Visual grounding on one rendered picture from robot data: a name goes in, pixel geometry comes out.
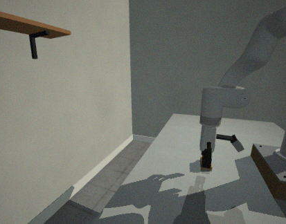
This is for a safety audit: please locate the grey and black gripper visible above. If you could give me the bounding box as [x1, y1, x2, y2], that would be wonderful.
[199, 122, 221, 169]

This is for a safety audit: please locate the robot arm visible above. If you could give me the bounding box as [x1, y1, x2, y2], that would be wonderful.
[200, 6, 286, 152]

